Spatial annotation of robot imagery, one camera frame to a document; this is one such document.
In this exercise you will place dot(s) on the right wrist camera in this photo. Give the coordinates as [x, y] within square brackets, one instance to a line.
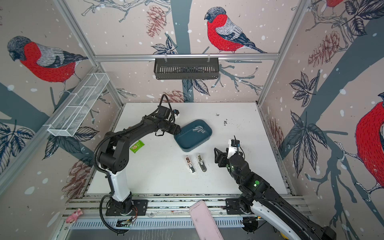
[234, 148]

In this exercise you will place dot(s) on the teal plastic tray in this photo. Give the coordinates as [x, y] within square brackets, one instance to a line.
[188, 140]

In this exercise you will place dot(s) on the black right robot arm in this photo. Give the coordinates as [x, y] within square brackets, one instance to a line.
[258, 197]

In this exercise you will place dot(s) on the pink flat case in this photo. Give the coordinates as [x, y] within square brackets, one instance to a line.
[204, 223]

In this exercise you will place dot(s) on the staples strip in tray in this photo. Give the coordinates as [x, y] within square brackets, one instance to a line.
[199, 129]

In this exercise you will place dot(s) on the black wire basket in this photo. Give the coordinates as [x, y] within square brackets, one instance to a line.
[187, 69]

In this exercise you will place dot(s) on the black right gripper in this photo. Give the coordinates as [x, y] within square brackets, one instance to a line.
[223, 159]

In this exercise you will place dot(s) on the green snack packet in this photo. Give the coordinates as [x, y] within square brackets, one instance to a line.
[138, 145]

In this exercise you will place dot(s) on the white wire basket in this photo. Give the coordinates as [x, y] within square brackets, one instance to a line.
[81, 102]

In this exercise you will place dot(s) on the horizontal aluminium bar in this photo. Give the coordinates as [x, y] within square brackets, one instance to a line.
[149, 58]

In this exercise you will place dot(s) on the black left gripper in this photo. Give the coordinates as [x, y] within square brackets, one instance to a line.
[175, 130]

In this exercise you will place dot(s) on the pink toy on rail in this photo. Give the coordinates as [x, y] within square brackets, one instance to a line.
[74, 216]

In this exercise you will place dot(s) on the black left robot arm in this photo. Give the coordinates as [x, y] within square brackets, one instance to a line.
[111, 156]

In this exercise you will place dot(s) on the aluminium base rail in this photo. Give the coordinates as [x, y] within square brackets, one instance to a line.
[155, 212]

